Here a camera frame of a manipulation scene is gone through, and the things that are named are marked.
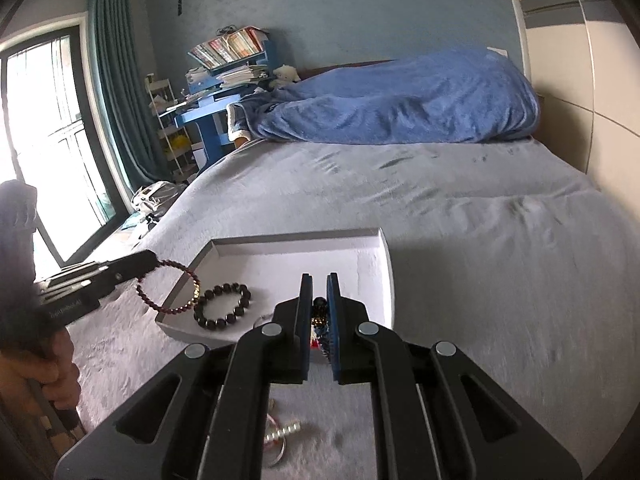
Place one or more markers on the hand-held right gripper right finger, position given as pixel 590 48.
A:
pixel 334 330

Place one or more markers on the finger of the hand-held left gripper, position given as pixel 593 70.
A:
pixel 130 266

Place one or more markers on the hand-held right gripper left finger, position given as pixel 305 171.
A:
pixel 302 320

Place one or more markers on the thin silver bangle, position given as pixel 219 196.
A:
pixel 261 318

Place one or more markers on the grey cardboard box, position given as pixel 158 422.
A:
pixel 280 270

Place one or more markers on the person's left hand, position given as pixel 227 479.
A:
pixel 45 375

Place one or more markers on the grey and white bag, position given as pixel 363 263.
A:
pixel 152 200

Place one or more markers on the yellow bag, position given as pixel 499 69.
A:
pixel 176 147

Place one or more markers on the white storage box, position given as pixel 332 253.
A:
pixel 198 154

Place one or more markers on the balcony glass door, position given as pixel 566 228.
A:
pixel 50 150

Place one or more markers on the grey bed cover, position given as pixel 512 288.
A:
pixel 475 260

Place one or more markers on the white shelf rack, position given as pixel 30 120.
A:
pixel 167 110

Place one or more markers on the blue desk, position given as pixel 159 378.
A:
pixel 205 120

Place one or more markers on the teal curtain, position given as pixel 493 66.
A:
pixel 122 85

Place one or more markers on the stack of papers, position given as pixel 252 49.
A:
pixel 240 76

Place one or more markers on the blue fleece blanket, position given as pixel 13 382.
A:
pixel 400 100

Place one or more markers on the row of books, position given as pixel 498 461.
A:
pixel 230 45

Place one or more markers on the white plush toy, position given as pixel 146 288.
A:
pixel 286 74

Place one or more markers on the beige wardrobe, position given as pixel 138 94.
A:
pixel 590 60

